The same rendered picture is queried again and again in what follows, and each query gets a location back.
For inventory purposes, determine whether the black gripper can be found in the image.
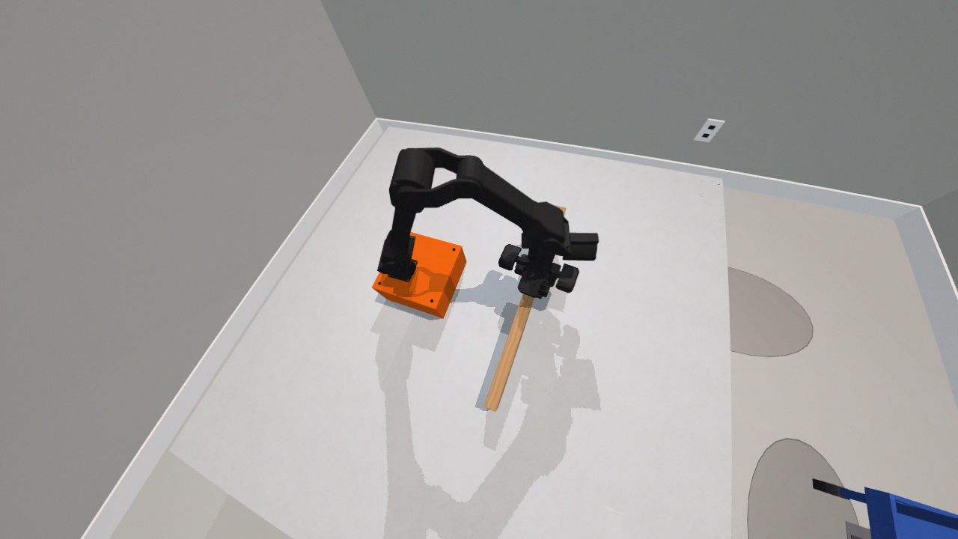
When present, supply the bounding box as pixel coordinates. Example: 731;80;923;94
498;244;579;293

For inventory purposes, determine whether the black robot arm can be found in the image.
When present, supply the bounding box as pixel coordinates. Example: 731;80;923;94
377;147;599;299

